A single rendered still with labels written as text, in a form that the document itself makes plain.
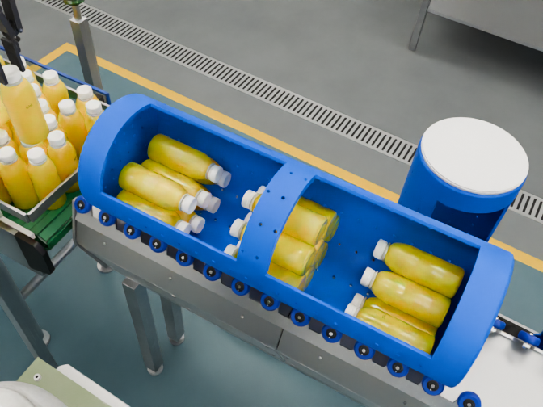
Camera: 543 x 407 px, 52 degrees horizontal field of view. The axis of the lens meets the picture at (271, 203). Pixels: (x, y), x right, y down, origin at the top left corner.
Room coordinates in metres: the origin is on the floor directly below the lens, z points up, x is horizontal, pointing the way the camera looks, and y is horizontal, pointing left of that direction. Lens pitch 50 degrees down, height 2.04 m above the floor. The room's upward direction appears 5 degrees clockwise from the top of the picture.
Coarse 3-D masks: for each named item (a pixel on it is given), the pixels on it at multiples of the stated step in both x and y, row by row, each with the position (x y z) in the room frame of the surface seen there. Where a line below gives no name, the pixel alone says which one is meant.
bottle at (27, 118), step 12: (0, 84) 0.86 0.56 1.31; (12, 84) 0.85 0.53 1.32; (24, 84) 0.86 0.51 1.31; (12, 96) 0.84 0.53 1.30; (24, 96) 0.85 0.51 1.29; (36, 96) 0.88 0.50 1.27; (12, 108) 0.83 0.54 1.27; (24, 108) 0.84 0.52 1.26; (36, 108) 0.86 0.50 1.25; (12, 120) 0.84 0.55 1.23; (24, 120) 0.84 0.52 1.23; (36, 120) 0.85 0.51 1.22; (24, 132) 0.84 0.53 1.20; (36, 132) 0.85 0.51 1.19; (48, 132) 0.87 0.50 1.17
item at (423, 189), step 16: (416, 160) 1.06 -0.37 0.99; (416, 176) 1.03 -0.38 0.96; (432, 176) 0.99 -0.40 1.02; (416, 192) 1.01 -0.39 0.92; (432, 192) 0.97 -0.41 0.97; (448, 192) 0.95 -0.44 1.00; (464, 192) 0.94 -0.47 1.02; (512, 192) 0.95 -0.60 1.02; (416, 208) 0.99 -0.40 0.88; (432, 208) 0.96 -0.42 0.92; (448, 208) 1.19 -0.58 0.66; (464, 208) 0.93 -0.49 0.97; (480, 208) 0.93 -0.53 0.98; (496, 208) 0.94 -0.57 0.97; (448, 224) 1.18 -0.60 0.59; (464, 224) 1.14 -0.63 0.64; (480, 224) 1.09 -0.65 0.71; (496, 224) 1.01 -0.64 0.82
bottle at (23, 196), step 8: (16, 160) 0.88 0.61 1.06; (0, 168) 0.87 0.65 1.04; (8, 168) 0.86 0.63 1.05; (16, 168) 0.87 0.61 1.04; (24, 168) 0.88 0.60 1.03; (8, 176) 0.86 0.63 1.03; (16, 176) 0.86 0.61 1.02; (24, 176) 0.87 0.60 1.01; (8, 184) 0.86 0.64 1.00; (16, 184) 0.86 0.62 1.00; (24, 184) 0.87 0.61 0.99; (8, 192) 0.86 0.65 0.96; (16, 192) 0.86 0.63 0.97; (24, 192) 0.86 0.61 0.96; (32, 192) 0.88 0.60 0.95; (16, 200) 0.86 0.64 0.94; (24, 200) 0.86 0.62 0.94; (32, 200) 0.87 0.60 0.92; (24, 208) 0.86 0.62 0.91
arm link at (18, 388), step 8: (0, 384) 0.26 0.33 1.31; (8, 384) 0.26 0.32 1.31; (16, 384) 0.27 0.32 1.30; (24, 384) 0.27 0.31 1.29; (32, 384) 0.28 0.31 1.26; (0, 392) 0.25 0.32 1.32; (8, 392) 0.25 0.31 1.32; (16, 392) 0.25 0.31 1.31; (24, 392) 0.25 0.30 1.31; (32, 392) 0.26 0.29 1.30; (40, 392) 0.26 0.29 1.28; (48, 392) 0.27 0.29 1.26; (0, 400) 0.24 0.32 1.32; (8, 400) 0.24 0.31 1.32; (16, 400) 0.24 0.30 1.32; (24, 400) 0.24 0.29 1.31; (32, 400) 0.25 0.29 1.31; (40, 400) 0.25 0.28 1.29; (48, 400) 0.26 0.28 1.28; (56, 400) 0.27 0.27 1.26
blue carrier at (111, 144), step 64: (128, 128) 0.94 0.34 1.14; (192, 128) 0.98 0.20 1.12; (320, 192) 0.84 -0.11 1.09; (192, 256) 0.67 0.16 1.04; (256, 256) 0.61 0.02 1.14; (448, 256) 0.70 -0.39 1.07; (512, 256) 0.61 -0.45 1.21; (320, 320) 0.54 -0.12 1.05; (448, 320) 0.61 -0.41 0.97; (448, 384) 0.42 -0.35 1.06
